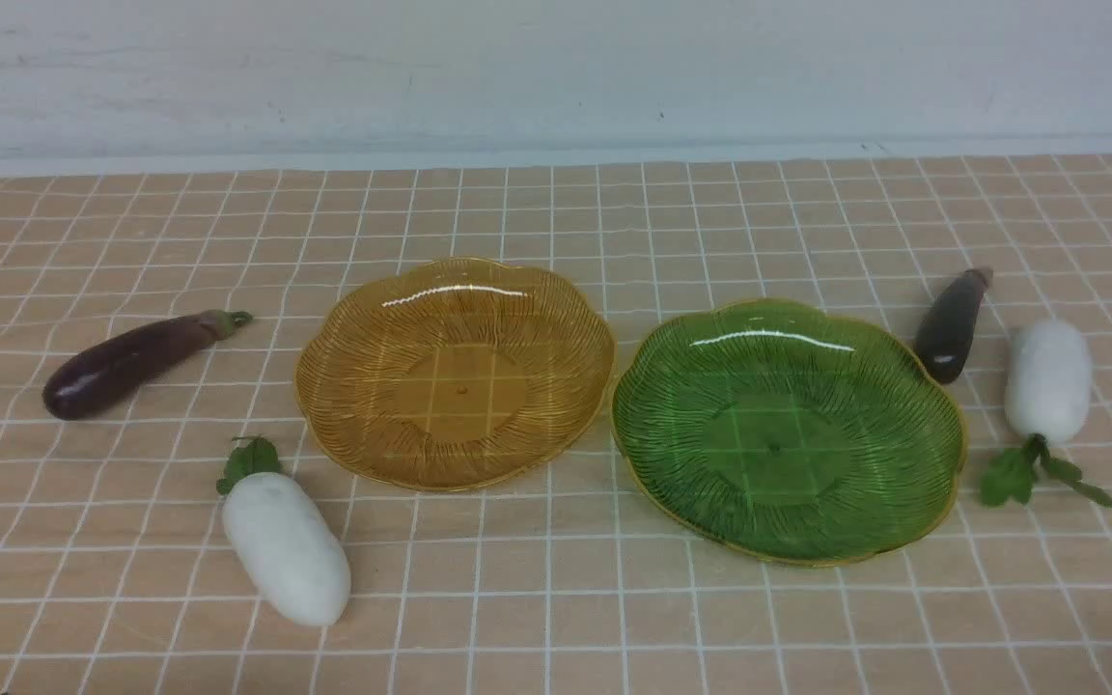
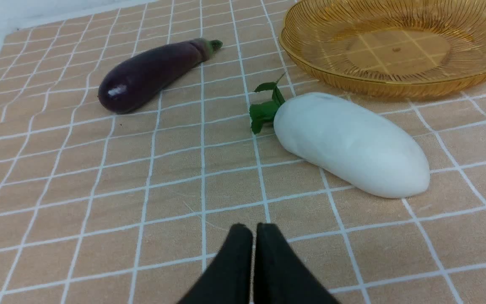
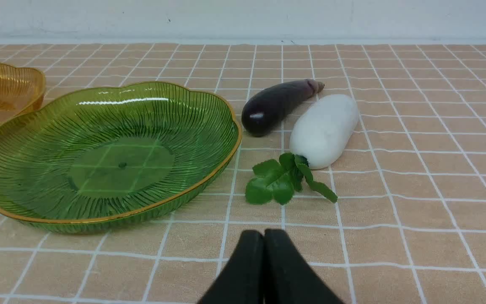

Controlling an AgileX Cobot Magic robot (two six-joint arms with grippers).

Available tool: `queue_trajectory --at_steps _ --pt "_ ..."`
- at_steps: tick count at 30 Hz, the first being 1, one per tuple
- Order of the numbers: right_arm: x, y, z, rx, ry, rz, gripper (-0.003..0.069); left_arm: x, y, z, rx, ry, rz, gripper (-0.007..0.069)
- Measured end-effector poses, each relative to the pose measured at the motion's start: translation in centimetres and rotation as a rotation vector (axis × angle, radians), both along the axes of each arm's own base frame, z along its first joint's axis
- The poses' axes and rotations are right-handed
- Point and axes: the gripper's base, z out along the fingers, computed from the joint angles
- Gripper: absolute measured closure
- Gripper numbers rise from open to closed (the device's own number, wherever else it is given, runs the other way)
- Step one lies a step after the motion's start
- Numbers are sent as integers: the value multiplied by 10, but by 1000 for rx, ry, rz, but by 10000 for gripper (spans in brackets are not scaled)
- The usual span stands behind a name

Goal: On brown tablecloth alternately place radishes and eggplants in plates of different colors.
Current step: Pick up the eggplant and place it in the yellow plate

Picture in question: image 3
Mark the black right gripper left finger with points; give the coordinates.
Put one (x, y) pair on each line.
(240, 281)

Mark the white toy radish with leaves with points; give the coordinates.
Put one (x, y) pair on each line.
(318, 138)

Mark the green ribbed plastic plate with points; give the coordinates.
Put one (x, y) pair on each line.
(108, 157)

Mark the amber ribbed plastic plate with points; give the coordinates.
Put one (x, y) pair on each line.
(22, 90)

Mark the checkered beige tablecloth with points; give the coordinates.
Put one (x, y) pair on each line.
(410, 224)

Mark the dark purple toy eggplant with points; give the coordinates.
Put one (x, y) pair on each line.
(269, 107)

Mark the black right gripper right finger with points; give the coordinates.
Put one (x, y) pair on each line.
(288, 278)

